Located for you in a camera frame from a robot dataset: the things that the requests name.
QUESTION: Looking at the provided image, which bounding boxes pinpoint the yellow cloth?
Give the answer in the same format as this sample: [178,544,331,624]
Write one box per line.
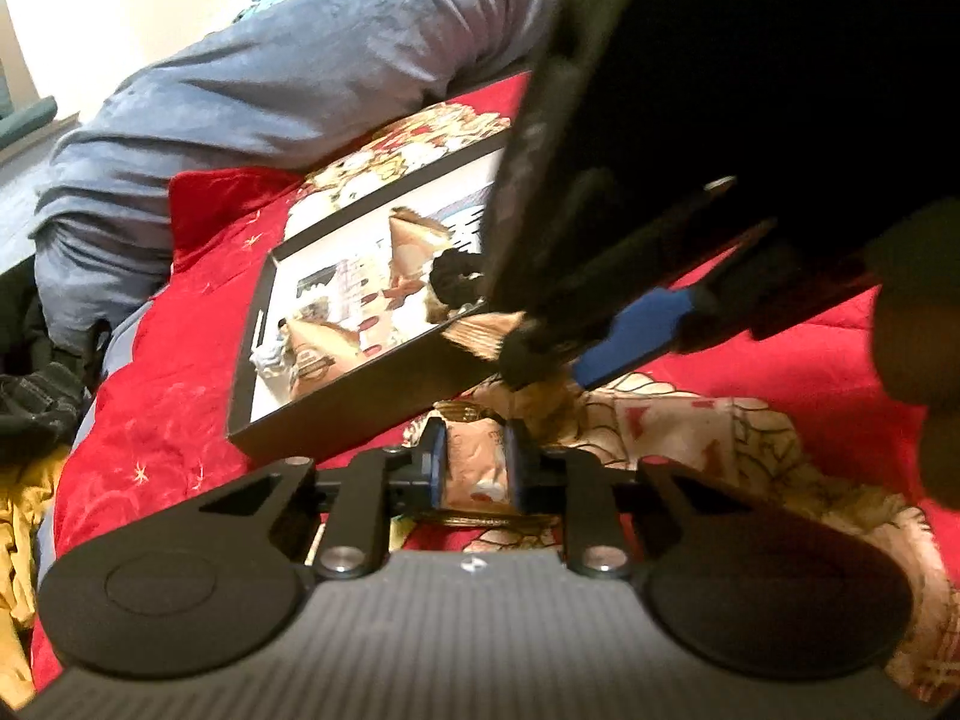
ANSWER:
[0,442,72,707]

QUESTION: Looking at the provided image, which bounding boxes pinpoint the blue fleece blanket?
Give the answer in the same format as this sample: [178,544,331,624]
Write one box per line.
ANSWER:
[34,0,578,350]

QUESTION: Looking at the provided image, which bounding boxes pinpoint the dark green cushion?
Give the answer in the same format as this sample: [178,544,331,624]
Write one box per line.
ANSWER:
[0,94,61,151]

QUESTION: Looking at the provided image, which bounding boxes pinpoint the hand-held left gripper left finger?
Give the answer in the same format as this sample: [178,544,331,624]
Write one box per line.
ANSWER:
[191,416,449,580]

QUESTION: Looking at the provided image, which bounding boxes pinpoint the printed picture card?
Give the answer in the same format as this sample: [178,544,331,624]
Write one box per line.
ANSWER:
[251,146,511,421]

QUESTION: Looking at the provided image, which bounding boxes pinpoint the printed pillow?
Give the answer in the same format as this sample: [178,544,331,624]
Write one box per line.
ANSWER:
[236,0,301,23]

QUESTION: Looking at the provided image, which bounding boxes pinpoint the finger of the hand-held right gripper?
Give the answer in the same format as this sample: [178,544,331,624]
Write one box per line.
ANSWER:
[574,240,878,391]
[525,176,777,346]

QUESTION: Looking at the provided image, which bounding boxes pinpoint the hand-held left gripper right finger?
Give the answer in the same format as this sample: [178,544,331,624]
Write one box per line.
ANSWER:
[502,420,751,578]

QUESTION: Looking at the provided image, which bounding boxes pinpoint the red bear print blanket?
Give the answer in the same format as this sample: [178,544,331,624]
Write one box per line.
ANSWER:
[30,71,960,695]

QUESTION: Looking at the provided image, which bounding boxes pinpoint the cream straw woven ring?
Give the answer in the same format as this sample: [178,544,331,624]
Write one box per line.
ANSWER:
[441,310,530,362]

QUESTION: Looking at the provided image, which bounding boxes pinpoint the white fluffy item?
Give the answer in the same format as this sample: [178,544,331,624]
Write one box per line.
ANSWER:
[253,336,292,380]

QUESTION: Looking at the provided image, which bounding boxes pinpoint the dark clothing pile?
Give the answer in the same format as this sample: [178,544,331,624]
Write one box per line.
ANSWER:
[0,251,113,466]

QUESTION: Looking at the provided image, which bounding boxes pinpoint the black fluffy hair tie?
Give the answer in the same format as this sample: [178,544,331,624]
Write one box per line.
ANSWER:
[429,249,575,392]

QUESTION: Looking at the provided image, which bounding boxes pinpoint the grey shallow box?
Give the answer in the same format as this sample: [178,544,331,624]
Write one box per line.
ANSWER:
[225,127,530,467]

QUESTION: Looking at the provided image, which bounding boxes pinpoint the person's right hand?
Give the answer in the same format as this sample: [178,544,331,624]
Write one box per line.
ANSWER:
[866,217,960,500]

